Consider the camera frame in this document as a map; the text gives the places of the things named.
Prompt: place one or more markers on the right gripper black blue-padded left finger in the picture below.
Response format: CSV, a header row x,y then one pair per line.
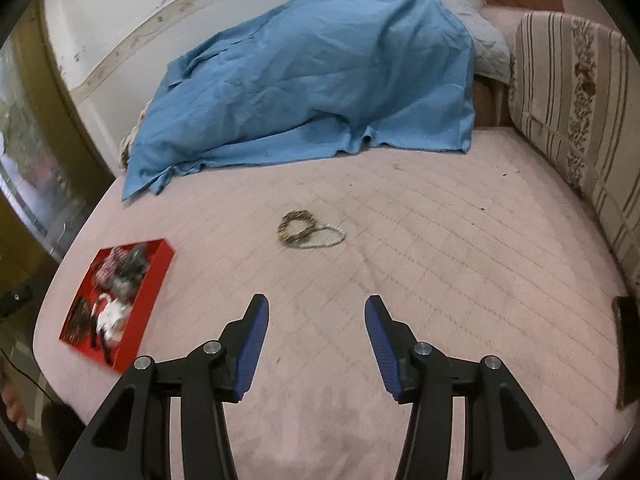
x,y
128,437

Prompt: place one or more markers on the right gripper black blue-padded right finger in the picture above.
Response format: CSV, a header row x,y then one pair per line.
x,y
504,435

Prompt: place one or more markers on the dark beaded hair clip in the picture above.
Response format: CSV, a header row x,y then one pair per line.
x,y
80,323

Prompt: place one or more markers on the white red-dotted scrunchie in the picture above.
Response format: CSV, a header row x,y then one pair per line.
x,y
111,315

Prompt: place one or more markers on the grey scrunchie in tray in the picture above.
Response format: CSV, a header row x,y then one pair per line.
x,y
129,274

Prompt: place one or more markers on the blue cloth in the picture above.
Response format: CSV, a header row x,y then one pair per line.
x,y
310,79

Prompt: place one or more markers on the pink checked scrunchie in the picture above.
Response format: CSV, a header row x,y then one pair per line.
x,y
105,270

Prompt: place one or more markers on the glass door wooden frame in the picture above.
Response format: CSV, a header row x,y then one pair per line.
x,y
52,175

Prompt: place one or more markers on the grey quilted pillow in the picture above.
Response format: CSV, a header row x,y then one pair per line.
x,y
492,57

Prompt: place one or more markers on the person's left hand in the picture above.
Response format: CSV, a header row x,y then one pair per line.
x,y
14,406

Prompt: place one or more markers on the pink quilted bed cover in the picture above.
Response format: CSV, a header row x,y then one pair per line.
x,y
489,252

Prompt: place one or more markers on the red tray box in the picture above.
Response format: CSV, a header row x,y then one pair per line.
x,y
160,254

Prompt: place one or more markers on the striped floral cushion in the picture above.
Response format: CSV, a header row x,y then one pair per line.
x,y
575,96

